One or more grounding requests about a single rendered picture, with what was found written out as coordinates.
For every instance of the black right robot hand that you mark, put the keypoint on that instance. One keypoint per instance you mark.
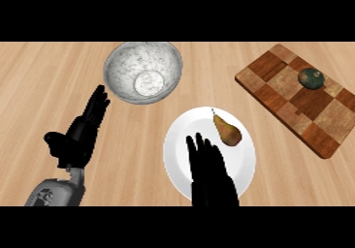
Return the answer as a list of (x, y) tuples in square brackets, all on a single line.
[(212, 174)]

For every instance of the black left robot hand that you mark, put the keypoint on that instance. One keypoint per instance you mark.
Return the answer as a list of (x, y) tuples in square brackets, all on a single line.
[(78, 139)]

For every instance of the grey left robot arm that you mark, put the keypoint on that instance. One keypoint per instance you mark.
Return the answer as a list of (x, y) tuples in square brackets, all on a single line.
[(56, 190)]

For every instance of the white round plate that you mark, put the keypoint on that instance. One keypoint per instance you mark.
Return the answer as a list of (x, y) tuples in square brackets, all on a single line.
[(180, 145)]

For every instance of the grey marbled bowl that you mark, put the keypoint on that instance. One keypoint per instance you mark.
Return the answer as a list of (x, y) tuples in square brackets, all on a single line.
[(142, 72)]

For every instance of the brown pear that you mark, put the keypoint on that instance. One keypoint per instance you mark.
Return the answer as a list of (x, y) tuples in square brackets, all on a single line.
[(228, 130)]

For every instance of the checkered wooden cutting board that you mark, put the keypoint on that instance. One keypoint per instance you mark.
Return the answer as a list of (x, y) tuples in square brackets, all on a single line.
[(303, 97)]

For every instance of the dark green round fruit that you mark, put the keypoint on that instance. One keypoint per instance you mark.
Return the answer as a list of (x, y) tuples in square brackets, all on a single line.
[(311, 78)]

